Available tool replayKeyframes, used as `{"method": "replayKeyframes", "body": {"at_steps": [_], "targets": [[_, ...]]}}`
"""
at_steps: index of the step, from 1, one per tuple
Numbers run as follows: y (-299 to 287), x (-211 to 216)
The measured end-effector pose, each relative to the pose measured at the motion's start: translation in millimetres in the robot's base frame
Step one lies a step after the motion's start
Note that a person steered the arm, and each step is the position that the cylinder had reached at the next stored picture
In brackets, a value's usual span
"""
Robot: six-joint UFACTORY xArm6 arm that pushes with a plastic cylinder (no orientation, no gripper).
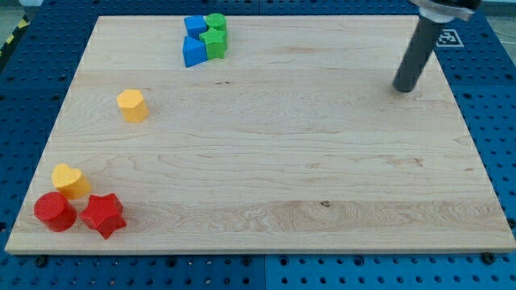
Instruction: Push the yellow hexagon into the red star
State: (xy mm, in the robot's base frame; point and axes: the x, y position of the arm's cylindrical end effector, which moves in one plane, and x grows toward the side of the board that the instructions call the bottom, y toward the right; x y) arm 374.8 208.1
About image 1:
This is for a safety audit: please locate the silver rod mount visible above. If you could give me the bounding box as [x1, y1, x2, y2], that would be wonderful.
[409, 0, 481, 23]

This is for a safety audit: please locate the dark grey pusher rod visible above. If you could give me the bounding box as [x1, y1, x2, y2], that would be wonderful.
[393, 16, 445, 93]

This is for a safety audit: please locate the green star block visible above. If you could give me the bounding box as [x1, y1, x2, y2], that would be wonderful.
[199, 27, 227, 60]

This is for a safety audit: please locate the yellow hexagon block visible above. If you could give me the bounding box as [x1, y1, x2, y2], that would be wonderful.
[116, 89, 148, 122]

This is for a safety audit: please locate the red star block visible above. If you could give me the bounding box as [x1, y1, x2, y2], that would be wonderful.
[79, 193, 127, 239]

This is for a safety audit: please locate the white fiducial marker tag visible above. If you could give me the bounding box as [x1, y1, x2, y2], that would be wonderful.
[436, 29, 464, 48]

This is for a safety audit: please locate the wooden board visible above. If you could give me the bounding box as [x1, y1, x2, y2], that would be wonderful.
[6, 15, 515, 255]

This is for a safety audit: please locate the green cylinder block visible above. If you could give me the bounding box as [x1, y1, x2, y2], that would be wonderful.
[205, 13, 227, 50]

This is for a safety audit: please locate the blue cube block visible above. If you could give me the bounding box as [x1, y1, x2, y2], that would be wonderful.
[184, 15, 207, 40]

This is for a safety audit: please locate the blue pentagon block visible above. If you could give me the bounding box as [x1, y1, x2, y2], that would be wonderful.
[182, 36, 208, 68]

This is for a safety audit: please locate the yellow heart block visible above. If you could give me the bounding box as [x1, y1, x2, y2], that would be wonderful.
[51, 164, 91, 200]

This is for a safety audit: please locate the yellow black hazard tape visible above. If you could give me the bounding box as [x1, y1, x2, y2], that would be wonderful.
[1, 15, 31, 59]

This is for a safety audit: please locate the red cylinder block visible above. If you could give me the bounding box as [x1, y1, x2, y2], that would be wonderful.
[33, 192, 77, 232]

